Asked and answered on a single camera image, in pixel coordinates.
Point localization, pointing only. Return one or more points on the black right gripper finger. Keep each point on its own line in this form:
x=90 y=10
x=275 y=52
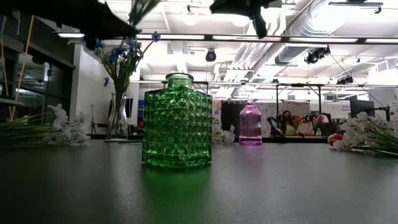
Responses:
x=260 y=26

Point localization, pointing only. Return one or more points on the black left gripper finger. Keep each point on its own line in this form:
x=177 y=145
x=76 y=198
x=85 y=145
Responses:
x=90 y=42

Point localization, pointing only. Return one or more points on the small blue artificial flower bunch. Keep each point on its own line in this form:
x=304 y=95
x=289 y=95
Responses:
x=105 y=81

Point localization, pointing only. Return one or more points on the pink ribbed glass vase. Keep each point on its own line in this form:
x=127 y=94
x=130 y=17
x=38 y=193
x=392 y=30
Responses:
x=250 y=121

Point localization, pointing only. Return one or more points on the small white artificial flower bunch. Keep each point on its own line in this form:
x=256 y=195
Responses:
x=229 y=135

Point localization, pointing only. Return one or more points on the green faceted glass vase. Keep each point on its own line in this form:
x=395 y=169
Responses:
x=177 y=124

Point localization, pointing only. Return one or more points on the red artificial tulip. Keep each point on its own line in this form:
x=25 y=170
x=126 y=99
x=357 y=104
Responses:
x=334 y=138

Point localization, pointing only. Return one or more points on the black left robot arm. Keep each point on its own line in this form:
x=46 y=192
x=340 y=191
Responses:
x=18 y=6

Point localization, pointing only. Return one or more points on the black background robot arm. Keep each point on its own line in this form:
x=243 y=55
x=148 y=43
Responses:
x=280 y=123

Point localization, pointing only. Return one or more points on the clear glass vase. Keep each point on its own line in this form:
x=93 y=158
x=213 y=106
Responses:
x=117 y=121

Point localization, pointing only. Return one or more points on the long linear ceiling light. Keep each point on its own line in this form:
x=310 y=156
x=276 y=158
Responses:
x=208 y=37

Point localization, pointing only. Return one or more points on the white globe pendant lamp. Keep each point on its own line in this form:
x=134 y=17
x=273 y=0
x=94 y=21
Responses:
x=190 y=18

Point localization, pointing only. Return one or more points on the black ceiling spotlight cluster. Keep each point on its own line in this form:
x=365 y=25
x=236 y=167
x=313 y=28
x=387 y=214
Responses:
x=317 y=55

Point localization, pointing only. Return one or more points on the blue stacked bins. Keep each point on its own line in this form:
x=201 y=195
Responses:
x=140 y=112

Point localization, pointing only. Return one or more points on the white patterned partition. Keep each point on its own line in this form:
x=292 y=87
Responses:
x=265 y=115

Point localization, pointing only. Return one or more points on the black background panel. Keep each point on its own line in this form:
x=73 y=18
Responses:
x=230 y=118

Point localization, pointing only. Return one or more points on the orange background flower bouquet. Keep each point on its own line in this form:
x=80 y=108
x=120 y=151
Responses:
x=297 y=119

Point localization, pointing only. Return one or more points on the small black ceiling spotlight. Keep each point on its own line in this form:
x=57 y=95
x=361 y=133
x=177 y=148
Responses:
x=345 y=80

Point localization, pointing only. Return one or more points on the yellow green container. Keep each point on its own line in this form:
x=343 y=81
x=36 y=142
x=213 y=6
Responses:
x=25 y=119

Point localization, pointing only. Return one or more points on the red background flower bouquet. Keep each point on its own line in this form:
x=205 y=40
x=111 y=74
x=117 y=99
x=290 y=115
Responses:
x=320 y=119

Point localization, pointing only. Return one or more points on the black computer monitor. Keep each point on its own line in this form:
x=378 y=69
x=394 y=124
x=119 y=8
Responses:
x=360 y=107

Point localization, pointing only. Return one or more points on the black wall screen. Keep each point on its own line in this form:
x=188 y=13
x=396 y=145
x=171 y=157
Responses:
x=130 y=107

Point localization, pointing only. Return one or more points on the black metal frame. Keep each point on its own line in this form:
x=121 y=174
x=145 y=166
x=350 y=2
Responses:
x=319 y=99

